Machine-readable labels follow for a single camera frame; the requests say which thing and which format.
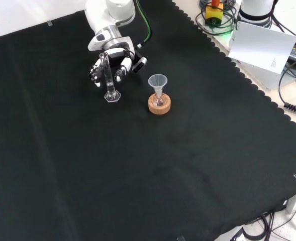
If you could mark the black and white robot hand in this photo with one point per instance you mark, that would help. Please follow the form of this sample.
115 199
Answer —
116 54

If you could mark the clear plastic funnel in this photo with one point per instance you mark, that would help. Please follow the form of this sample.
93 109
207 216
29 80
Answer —
157 81

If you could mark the clear glass graduated cylinder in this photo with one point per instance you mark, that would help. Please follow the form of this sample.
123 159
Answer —
111 97

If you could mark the white cylinder with black band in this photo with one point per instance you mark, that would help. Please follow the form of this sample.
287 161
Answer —
253 10

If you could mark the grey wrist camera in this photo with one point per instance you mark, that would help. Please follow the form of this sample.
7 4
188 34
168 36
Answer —
139 65

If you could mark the small round-bottom glass flask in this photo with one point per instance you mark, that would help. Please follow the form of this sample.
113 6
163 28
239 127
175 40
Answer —
159 101

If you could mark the black scalloped cloth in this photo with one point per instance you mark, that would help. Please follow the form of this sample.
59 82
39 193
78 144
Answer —
137 163

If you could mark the yellow stop button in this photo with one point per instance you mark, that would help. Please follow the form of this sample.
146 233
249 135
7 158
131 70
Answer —
214 13

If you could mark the small clear tape strip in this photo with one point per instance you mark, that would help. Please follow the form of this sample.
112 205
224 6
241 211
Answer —
50 23

